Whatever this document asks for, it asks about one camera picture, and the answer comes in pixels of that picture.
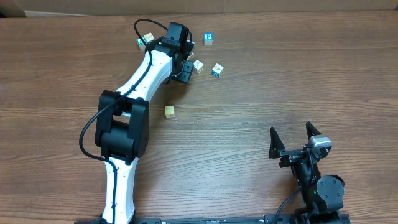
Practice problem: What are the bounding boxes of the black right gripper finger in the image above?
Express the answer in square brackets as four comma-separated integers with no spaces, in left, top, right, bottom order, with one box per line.
[305,121,321,139]
[269,126,285,159]

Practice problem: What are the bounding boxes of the white block blue side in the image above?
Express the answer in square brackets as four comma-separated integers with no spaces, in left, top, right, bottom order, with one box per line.
[211,63,224,78]

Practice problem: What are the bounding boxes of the yellow G wooden block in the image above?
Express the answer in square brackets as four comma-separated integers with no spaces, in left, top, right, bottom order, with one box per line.
[165,106,175,118]

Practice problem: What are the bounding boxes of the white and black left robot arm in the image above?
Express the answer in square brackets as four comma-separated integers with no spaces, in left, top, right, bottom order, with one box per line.
[95,39,195,223]

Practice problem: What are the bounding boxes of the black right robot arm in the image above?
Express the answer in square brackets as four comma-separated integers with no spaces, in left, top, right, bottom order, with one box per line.
[269,121,350,223]

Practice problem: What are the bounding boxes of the white pineapple wooden block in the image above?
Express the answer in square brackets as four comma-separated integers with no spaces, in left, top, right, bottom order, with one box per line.
[193,60,204,74]

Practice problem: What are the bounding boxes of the white pretzel picture block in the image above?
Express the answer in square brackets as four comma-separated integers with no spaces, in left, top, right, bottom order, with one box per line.
[187,52,194,60]

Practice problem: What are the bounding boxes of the blue P wooden block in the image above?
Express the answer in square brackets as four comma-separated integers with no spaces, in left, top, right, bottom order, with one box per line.
[203,32,213,45]

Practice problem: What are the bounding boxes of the white block with 2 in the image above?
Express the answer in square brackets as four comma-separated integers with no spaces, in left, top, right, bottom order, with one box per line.
[144,33,155,43]

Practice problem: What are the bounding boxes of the green letter wooden block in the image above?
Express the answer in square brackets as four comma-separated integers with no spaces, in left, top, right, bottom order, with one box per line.
[136,38,146,50]

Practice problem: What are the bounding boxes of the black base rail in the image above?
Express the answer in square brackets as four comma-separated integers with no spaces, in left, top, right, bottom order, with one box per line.
[132,213,351,224]

